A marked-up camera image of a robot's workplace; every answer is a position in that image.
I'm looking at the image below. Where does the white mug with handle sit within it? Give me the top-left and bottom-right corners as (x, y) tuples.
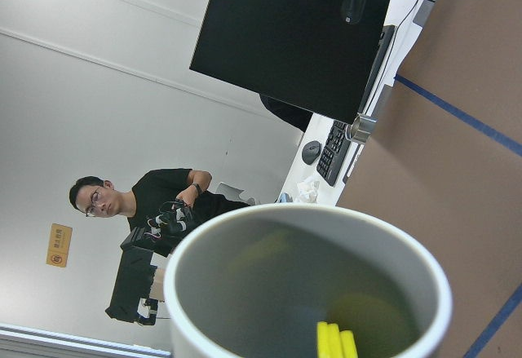
(164, 203), (452, 357)

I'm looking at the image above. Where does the yellow lemon slice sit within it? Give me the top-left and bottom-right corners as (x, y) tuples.
(316, 321), (358, 358)

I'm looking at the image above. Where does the grey computer mouse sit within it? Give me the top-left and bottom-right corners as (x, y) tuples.
(301, 140), (322, 166)

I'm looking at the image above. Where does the crumpled white tissue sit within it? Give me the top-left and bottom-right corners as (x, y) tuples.
(294, 175), (320, 203)

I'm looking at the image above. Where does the black keyboard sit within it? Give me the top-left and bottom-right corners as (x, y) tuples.
(316, 120), (351, 187)

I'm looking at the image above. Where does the silver metal cylinder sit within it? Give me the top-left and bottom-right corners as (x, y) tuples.
(345, 113), (377, 144)

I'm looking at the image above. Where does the person in black shirt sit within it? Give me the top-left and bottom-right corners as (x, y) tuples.
(69, 168), (250, 253)

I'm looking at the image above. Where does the black monitor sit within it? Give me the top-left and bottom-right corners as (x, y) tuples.
(190, 0), (390, 122)

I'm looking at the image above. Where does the black box device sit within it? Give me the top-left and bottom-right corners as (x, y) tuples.
(105, 228), (165, 325)

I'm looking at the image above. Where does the orange wall sign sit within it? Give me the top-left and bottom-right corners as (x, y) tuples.
(46, 223), (73, 267)

